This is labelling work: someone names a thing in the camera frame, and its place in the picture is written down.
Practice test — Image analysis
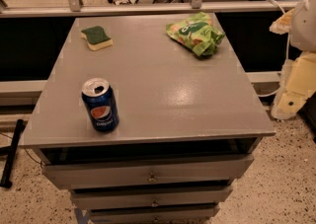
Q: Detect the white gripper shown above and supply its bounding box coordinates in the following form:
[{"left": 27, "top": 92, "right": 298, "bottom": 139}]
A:
[{"left": 269, "top": 9, "right": 316, "bottom": 120}]

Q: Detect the green rice chip bag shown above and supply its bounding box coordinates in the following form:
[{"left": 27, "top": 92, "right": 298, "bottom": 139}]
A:
[{"left": 166, "top": 12, "right": 225, "bottom": 58}]

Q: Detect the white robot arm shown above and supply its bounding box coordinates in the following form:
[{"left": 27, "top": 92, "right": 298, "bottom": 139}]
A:
[{"left": 270, "top": 0, "right": 316, "bottom": 119}]

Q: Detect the blue pepsi can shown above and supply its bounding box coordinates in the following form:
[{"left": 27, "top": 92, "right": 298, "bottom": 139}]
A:
[{"left": 81, "top": 78, "right": 119, "bottom": 132}]

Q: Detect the grey drawer cabinet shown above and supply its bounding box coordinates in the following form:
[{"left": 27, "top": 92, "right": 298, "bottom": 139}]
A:
[{"left": 19, "top": 12, "right": 277, "bottom": 224}]

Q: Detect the top grey drawer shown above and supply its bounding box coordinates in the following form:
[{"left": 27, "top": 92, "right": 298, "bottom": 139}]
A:
[{"left": 43, "top": 154, "right": 254, "bottom": 189}]

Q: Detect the grey drawer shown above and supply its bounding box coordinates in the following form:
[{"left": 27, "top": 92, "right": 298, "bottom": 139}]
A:
[
  {"left": 90, "top": 204, "right": 219, "bottom": 224},
  {"left": 43, "top": 154, "right": 254, "bottom": 189},
  {"left": 71, "top": 186, "right": 232, "bottom": 210}
]

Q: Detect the middle grey drawer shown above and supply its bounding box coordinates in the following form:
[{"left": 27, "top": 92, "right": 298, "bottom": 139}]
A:
[{"left": 71, "top": 186, "right": 232, "bottom": 210}]

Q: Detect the green yellow sponge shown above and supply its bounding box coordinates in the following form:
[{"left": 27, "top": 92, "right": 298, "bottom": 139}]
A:
[{"left": 81, "top": 26, "right": 113, "bottom": 51}]

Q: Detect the bottom grey drawer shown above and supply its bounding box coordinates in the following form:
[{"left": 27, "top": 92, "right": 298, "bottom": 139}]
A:
[{"left": 90, "top": 204, "right": 219, "bottom": 224}]

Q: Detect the grey metal railing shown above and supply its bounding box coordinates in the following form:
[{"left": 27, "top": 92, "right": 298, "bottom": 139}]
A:
[{"left": 1, "top": 0, "right": 298, "bottom": 18}]

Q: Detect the black bar on floor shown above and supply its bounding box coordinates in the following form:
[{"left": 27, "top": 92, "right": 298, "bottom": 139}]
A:
[{"left": 0, "top": 119, "right": 25, "bottom": 188}]

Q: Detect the white cable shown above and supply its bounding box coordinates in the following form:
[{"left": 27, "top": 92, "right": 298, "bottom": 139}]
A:
[{"left": 256, "top": 0, "right": 292, "bottom": 99}]

